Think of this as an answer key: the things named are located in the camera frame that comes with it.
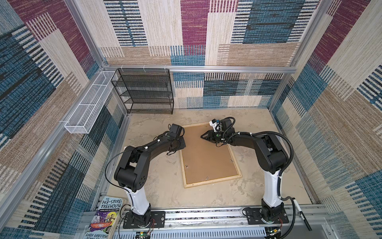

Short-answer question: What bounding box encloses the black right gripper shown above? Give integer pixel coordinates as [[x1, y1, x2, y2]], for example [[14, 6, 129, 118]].
[[199, 129, 226, 143]]

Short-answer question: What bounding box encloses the brown frame backing board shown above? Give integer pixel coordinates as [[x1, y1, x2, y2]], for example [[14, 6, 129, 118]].
[[182, 124, 239, 185]]

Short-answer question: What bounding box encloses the light wooden picture frame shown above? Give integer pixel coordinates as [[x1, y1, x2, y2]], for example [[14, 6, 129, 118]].
[[178, 121, 242, 189]]

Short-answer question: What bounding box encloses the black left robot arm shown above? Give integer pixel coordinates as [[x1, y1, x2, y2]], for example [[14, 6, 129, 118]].
[[105, 124, 186, 229]]

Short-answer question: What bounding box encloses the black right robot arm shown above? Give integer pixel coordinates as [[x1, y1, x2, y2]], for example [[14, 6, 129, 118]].
[[201, 117, 294, 223]]

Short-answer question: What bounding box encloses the black marker pen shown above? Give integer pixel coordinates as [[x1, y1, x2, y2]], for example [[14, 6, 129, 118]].
[[293, 199, 312, 232]]

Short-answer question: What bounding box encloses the colourful treehouse book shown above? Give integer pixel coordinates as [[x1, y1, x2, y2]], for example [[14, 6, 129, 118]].
[[83, 196, 126, 239]]

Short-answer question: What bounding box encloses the black wire shelf rack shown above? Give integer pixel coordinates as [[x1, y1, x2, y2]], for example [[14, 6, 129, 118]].
[[111, 68, 175, 114]]

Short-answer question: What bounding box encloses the white wire mesh basket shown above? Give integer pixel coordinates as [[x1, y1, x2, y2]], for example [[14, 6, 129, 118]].
[[65, 71, 114, 134]]

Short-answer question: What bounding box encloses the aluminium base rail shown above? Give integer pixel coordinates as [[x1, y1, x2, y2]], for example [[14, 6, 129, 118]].
[[119, 204, 329, 239]]

